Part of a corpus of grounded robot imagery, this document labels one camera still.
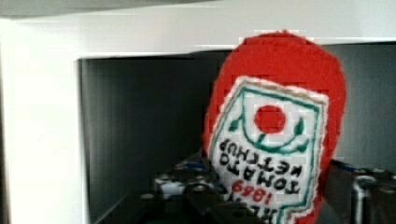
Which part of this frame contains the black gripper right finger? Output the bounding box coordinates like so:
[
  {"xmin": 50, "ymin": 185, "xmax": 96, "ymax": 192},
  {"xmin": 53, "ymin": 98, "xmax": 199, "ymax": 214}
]
[{"xmin": 323, "ymin": 160, "xmax": 396, "ymax": 224}]

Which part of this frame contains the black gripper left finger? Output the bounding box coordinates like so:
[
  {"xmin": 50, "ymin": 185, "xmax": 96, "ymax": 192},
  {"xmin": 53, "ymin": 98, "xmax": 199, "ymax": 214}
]
[{"xmin": 95, "ymin": 155, "xmax": 264, "ymax": 224}]

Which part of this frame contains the red ketchup bottle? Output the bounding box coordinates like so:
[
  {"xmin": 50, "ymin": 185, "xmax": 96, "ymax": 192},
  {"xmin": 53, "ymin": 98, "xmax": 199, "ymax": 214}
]
[{"xmin": 203, "ymin": 31, "xmax": 347, "ymax": 224}]

